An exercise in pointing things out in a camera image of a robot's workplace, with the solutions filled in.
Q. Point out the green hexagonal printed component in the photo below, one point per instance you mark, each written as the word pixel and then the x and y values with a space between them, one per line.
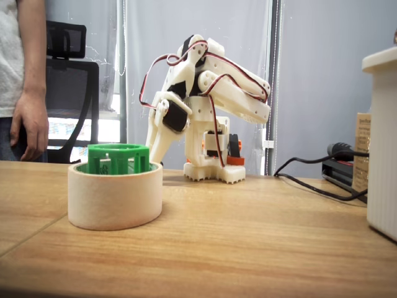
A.
pixel 124 153

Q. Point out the white ribbed plastic bin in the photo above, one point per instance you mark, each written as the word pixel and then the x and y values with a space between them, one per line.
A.
pixel 384 139

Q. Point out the person's hand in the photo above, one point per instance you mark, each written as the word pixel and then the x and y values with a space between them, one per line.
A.
pixel 31 124

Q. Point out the orange table clamp black knob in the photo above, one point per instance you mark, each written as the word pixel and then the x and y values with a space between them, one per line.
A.
pixel 235 159

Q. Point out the beige masking tape roll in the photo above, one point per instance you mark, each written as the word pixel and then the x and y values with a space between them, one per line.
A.
pixel 114 201

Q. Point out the black office chair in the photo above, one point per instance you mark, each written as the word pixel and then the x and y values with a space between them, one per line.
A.
pixel 71 87

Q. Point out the small white tag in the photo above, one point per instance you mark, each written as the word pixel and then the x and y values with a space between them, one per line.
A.
pixel 269 144

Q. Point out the person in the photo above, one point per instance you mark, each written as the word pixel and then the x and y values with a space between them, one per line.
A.
pixel 9 62

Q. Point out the black power supply box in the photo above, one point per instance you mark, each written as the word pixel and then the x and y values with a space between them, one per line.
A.
pixel 336 174

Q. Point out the brown cardboard box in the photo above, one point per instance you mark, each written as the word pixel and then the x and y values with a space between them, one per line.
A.
pixel 361 146

